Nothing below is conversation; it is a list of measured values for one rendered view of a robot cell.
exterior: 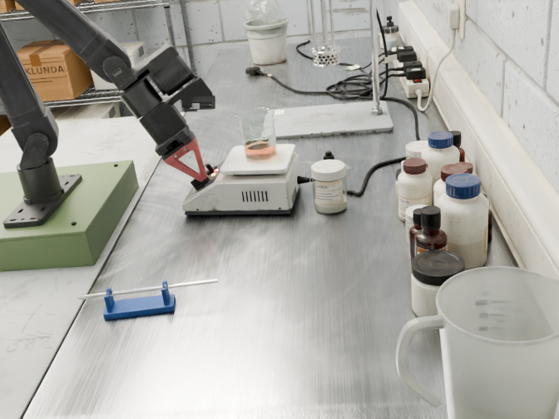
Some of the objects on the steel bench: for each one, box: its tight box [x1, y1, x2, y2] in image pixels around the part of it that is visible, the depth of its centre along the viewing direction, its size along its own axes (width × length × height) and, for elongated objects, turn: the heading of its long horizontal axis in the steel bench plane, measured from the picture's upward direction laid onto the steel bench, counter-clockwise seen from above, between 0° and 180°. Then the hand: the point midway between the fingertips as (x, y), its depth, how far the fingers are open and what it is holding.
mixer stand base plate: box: [273, 101, 393, 140], centre depth 161 cm, size 30×20×1 cm, turn 99°
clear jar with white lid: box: [311, 160, 348, 214], centre depth 118 cm, size 6×6×8 cm
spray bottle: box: [384, 16, 397, 51], centre depth 214 cm, size 4×4×11 cm
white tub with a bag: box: [242, 0, 289, 65], centre depth 215 cm, size 14×14×21 cm
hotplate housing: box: [181, 152, 310, 215], centre depth 124 cm, size 22×13×8 cm, turn 92°
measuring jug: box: [396, 266, 559, 419], centre depth 68 cm, size 18×13×15 cm
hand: (201, 175), depth 122 cm, fingers closed, pressing on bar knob
